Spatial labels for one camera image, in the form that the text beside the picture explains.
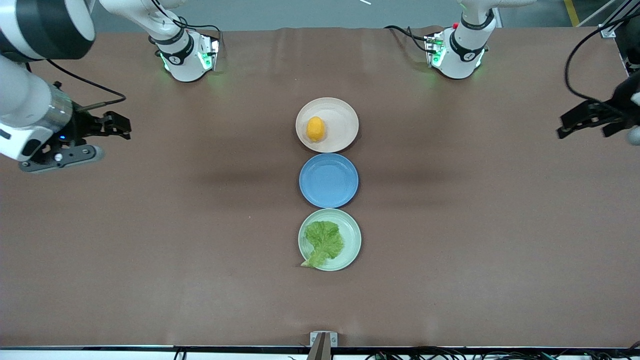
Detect brown table cover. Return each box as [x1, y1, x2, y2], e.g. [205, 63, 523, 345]
[0, 26, 640, 348]

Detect yellow lemon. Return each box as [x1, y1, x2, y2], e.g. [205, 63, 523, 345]
[306, 116, 327, 143]

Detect metal base connector plate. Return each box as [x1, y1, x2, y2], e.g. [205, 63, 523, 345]
[196, 36, 221, 72]
[424, 32, 447, 69]

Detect blue round plate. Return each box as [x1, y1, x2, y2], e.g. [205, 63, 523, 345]
[298, 152, 360, 209]

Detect black base cable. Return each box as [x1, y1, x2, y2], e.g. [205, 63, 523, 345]
[383, 24, 432, 54]
[148, 0, 224, 57]

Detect aluminium frame profile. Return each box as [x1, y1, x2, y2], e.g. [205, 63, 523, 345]
[580, 0, 640, 39]

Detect brown camera post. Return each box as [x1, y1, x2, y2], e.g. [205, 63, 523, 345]
[306, 333, 334, 360]

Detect small metal edge bracket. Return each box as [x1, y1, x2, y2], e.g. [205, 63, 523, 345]
[309, 331, 339, 348]

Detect green lettuce leaf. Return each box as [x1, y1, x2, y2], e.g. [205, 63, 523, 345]
[300, 220, 345, 269]

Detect light green round plate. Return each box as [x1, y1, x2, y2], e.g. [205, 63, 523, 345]
[298, 208, 362, 272]

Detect beige round plate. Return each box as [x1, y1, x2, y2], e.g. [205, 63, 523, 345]
[295, 97, 360, 154]

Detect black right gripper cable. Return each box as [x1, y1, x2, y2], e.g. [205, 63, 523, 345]
[22, 59, 127, 112]

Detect black table edge rail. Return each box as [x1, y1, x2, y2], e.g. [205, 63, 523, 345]
[0, 344, 640, 354]

